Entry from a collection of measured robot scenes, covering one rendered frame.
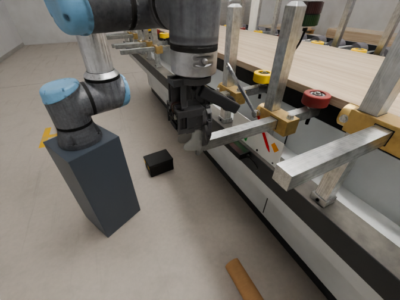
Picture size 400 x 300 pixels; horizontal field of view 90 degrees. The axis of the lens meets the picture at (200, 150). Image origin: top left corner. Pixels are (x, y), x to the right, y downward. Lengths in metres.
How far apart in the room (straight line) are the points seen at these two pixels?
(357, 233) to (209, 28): 0.56
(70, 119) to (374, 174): 1.11
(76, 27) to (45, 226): 1.40
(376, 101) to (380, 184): 0.37
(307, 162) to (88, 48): 0.87
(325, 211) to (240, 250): 0.75
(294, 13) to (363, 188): 0.57
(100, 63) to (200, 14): 0.67
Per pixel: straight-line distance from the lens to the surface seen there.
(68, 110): 0.99
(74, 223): 1.58
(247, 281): 1.16
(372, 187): 0.83
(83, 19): 0.42
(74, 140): 1.04
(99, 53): 0.98
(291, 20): 0.61
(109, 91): 1.01
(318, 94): 0.75
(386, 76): 0.49
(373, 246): 0.64
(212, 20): 0.39
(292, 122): 0.64
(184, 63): 0.39
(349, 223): 0.65
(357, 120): 0.51
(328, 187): 0.62
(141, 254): 1.31
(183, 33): 0.38
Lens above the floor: 1.15
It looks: 37 degrees down
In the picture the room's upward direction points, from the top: straight up
